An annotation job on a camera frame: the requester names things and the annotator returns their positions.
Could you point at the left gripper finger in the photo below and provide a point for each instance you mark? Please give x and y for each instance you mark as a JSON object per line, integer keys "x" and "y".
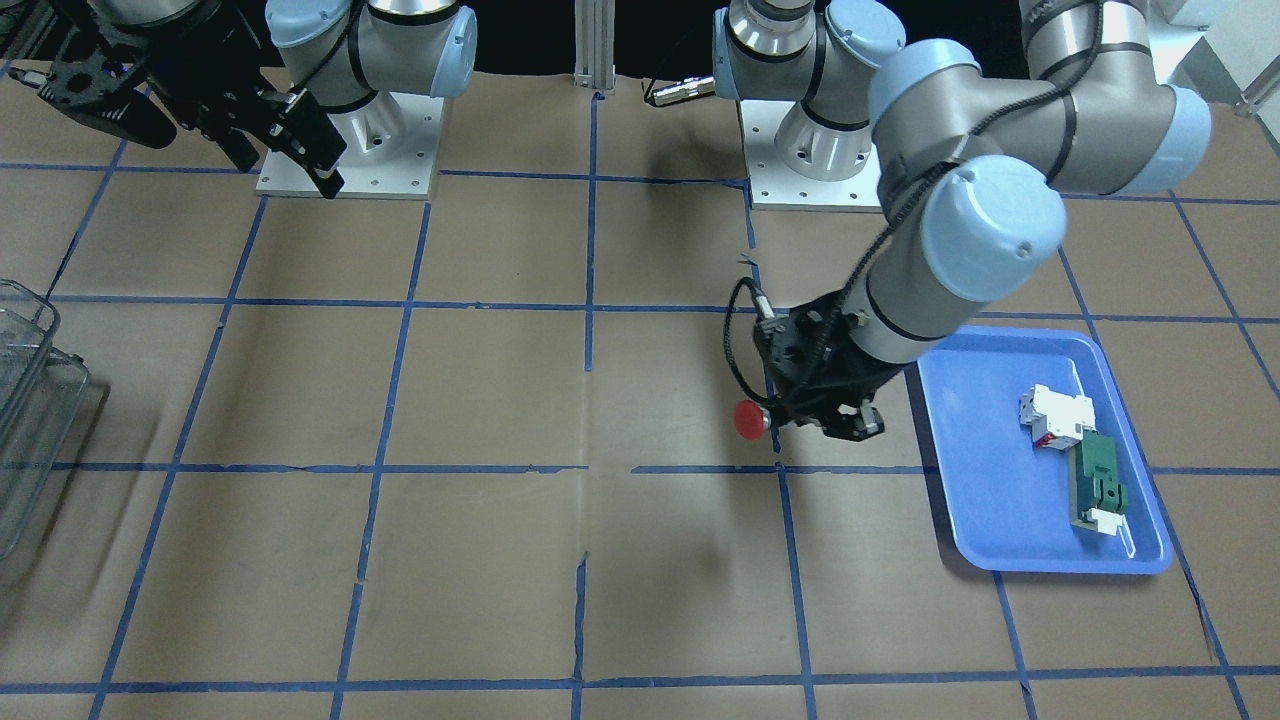
{"x": 853, "y": 424}

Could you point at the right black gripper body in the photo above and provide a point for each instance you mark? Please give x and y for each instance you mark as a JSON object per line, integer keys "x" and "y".
{"x": 203, "y": 85}

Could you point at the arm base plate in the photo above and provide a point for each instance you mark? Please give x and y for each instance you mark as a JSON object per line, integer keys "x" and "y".
{"x": 797, "y": 165}
{"x": 391, "y": 153}

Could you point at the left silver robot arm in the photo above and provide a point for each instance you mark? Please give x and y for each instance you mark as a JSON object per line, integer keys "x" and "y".
{"x": 972, "y": 170}

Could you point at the green white terminal block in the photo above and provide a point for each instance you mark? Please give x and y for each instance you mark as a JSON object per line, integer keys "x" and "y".
{"x": 1098, "y": 499}

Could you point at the aluminium frame post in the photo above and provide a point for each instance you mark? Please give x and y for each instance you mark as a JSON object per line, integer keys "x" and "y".
{"x": 595, "y": 24}

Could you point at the white circuit breaker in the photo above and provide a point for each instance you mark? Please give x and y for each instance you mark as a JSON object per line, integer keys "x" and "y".
{"x": 1056, "y": 420}

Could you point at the blue plastic tray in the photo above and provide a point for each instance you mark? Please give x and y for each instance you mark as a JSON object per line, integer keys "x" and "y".
{"x": 1009, "y": 502}

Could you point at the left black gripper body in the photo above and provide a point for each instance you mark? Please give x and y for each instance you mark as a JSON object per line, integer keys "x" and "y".
{"x": 856, "y": 380}

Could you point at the wire mesh shelf rack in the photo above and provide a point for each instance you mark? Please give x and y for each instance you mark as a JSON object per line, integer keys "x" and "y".
{"x": 41, "y": 390}

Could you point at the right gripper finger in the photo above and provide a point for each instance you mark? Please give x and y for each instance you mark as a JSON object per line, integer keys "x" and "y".
{"x": 300, "y": 130}

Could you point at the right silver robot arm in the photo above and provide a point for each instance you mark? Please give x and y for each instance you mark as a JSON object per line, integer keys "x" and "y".
{"x": 333, "y": 99}

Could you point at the red emergency stop button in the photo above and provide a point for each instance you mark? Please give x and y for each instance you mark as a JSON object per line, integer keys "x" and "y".
{"x": 751, "y": 420}

